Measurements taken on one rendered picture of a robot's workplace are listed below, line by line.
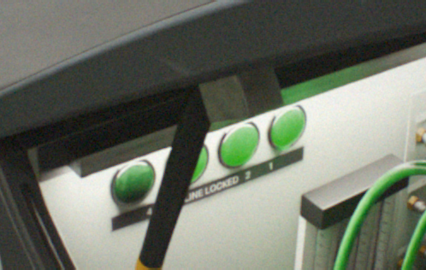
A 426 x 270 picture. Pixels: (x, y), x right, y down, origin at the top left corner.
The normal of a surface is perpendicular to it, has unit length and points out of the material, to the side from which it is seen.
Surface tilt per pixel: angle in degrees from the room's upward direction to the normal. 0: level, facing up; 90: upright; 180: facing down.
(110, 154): 90
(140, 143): 90
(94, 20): 0
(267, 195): 90
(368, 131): 90
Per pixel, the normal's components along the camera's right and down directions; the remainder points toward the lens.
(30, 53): 0.00, -0.87
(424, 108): 0.58, 0.40
